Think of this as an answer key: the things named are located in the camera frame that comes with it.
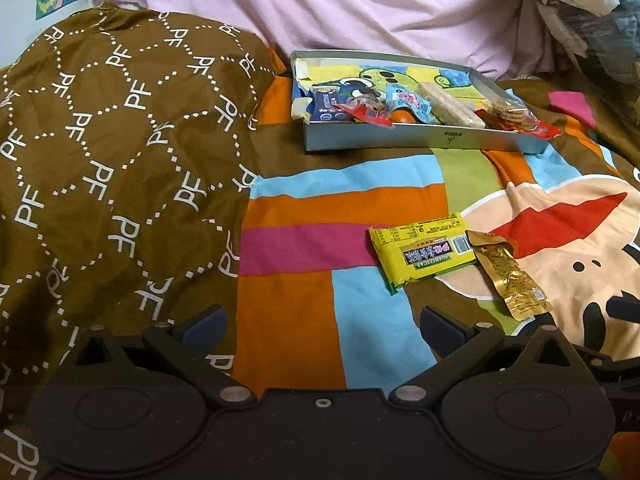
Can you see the brown patterned blanket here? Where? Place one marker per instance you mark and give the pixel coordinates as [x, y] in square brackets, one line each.
[125, 160]

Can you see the white wrapped snack bar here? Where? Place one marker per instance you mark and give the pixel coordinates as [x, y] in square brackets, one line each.
[447, 105]

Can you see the dark crumpled cloth bundle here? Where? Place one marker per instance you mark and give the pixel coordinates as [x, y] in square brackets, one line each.
[590, 10]

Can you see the grey shallow cardboard box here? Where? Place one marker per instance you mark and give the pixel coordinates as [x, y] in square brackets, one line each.
[400, 137]

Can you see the clear cookie packet red end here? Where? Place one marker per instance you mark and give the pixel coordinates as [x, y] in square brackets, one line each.
[510, 112]

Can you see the red clear tofu snack packet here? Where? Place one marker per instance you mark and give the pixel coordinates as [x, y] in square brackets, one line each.
[371, 116]

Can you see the mandarin orange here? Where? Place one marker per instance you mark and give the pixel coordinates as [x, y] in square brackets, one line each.
[403, 118]

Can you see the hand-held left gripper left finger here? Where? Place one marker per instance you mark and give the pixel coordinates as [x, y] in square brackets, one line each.
[205, 327]

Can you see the dark blue snack packet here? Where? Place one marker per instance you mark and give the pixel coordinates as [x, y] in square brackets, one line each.
[325, 106]

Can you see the cartoon printed paper liner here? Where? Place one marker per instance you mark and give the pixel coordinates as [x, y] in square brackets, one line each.
[380, 75]

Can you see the colourful cartoon bedsheet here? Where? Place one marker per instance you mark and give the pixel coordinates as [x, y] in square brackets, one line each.
[350, 210]

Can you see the pink cloth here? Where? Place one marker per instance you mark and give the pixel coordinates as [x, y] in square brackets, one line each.
[325, 5]

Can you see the gold foil snack packet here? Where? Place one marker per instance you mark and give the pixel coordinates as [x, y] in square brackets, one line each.
[510, 275]

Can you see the yellow snack packet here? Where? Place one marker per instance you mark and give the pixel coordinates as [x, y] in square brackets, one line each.
[425, 255]

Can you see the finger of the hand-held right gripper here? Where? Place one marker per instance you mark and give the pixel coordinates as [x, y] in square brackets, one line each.
[624, 307]
[620, 366]

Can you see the light blue small snack packet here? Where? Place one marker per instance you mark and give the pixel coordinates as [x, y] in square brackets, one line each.
[410, 101]

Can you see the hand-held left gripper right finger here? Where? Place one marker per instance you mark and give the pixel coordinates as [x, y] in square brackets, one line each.
[440, 327]

